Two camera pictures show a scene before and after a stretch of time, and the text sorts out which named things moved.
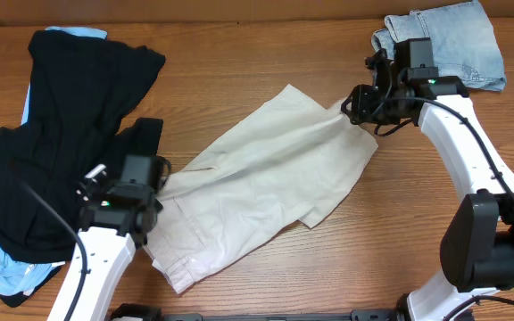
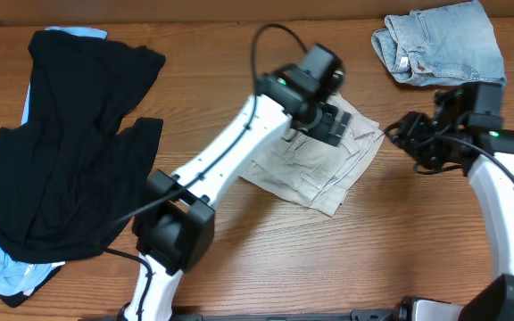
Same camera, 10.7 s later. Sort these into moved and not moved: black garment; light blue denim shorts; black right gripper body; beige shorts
Moved: black right gripper body; beige shorts
Not moved: black garment; light blue denim shorts
